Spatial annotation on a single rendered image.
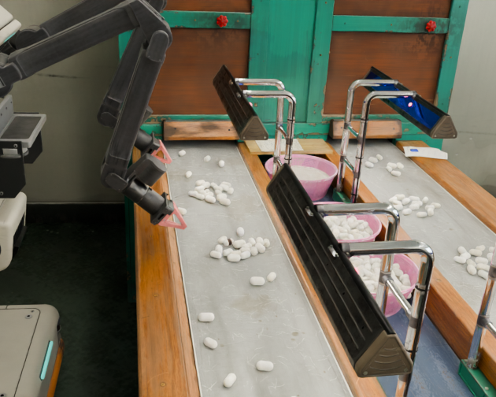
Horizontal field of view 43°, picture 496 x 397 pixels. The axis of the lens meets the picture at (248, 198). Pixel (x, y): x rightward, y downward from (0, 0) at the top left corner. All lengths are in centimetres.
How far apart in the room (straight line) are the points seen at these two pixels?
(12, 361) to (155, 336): 86
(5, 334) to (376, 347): 164
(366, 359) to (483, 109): 301
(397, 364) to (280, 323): 63
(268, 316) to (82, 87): 211
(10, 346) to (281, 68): 141
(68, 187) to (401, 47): 190
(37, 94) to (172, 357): 227
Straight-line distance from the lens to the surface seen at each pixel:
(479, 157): 389
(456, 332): 160
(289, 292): 161
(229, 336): 144
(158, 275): 161
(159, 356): 135
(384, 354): 88
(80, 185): 354
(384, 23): 260
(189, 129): 247
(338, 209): 117
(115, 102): 197
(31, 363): 216
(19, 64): 154
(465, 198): 226
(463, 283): 178
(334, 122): 259
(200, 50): 245
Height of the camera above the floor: 160
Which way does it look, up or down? 24 degrees down
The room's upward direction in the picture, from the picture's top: 3 degrees clockwise
